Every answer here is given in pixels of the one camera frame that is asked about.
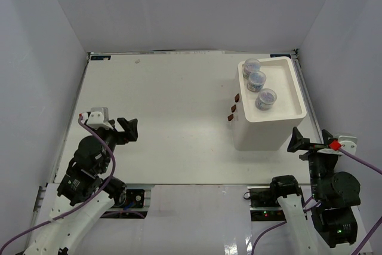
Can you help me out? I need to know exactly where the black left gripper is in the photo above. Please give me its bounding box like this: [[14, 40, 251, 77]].
[[85, 116, 138, 172]]

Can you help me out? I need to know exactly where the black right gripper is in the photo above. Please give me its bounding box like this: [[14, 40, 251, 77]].
[[287, 126, 339, 200]]

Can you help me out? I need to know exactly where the paperclip jar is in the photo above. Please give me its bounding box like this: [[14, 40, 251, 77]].
[[247, 71, 267, 93], [255, 88, 277, 111], [242, 58, 261, 79]]

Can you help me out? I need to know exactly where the brown top drawer handle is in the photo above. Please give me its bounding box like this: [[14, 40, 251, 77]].
[[234, 93, 240, 103]]

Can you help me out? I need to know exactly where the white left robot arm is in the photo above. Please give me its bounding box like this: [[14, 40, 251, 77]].
[[24, 112, 138, 254]]

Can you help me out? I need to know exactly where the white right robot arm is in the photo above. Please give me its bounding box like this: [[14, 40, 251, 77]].
[[269, 127, 361, 254]]

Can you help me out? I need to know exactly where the white drawer cabinet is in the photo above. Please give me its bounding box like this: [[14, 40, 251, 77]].
[[229, 57, 307, 151]]

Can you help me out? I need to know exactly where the dark label sticker left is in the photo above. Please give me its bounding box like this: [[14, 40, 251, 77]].
[[90, 55, 111, 61]]

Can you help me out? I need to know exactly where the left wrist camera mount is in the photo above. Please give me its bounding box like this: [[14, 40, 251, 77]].
[[79, 107, 112, 130]]

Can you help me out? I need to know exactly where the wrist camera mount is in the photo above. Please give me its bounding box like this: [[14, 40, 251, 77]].
[[328, 133, 358, 155], [79, 107, 112, 130]]

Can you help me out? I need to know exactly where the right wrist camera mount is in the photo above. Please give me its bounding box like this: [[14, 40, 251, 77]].
[[328, 133, 358, 155]]

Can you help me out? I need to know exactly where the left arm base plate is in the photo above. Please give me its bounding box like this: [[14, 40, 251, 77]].
[[112, 189, 146, 210]]

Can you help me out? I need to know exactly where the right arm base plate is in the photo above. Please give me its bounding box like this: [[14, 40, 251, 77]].
[[243, 187, 285, 222]]

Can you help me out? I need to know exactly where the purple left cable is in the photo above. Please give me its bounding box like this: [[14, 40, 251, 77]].
[[0, 114, 147, 250]]

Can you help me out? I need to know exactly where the purple cable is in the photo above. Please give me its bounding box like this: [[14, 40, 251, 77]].
[[0, 114, 147, 250], [252, 144, 382, 255]]

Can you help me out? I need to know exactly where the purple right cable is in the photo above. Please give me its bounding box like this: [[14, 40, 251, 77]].
[[252, 144, 382, 255]]

